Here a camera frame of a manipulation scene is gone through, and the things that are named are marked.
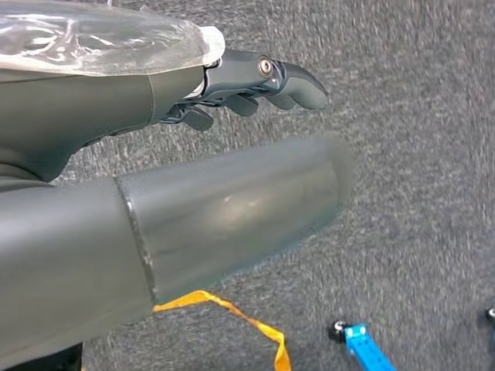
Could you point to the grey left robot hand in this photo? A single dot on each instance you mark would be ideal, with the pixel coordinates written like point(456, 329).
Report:
point(77, 102)

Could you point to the blue metal shelf rack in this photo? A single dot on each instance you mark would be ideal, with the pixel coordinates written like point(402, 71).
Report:
point(367, 348)

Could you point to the loose yellow tape strip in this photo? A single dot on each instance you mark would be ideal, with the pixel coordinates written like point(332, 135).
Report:
point(232, 307)

